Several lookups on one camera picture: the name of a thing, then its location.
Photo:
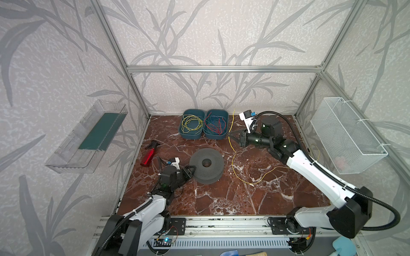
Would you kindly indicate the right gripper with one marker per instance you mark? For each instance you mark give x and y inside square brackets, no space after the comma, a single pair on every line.
[243,138]

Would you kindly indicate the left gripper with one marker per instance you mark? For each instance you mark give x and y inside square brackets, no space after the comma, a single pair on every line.
[184,173]

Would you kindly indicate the dark grey foam spool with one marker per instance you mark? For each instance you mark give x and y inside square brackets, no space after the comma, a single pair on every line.
[209,165]

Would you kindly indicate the teal bin with yellow cables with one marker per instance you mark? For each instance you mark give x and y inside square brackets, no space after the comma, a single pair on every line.
[192,124]

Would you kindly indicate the teal bin with red cables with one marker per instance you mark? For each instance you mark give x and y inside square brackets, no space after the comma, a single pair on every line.
[215,124]

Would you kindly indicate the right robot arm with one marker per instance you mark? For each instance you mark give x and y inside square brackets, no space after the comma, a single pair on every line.
[351,207]

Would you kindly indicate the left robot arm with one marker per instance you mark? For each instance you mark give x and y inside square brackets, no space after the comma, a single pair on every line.
[141,223]

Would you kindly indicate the red spray bottle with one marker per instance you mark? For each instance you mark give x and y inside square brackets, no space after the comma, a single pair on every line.
[150,153]

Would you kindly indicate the green circuit board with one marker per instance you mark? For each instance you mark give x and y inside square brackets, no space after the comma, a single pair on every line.
[166,242]

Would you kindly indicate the light blue plastic object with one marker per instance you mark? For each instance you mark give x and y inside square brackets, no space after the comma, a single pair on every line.
[343,247]

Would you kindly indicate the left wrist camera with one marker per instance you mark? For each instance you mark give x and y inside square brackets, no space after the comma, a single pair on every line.
[174,162]

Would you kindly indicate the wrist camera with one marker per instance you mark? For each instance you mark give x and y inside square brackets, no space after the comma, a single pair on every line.
[174,162]
[250,120]

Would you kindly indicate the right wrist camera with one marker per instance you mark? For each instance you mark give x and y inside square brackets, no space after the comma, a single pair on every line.
[250,120]

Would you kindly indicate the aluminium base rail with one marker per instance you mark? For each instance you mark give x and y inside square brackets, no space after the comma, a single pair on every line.
[231,226]

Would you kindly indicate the white wire mesh basket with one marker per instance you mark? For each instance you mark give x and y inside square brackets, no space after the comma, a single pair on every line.
[350,144]

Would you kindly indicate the clear plastic wall shelf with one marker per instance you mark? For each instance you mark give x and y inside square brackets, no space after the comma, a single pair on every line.
[84,148]

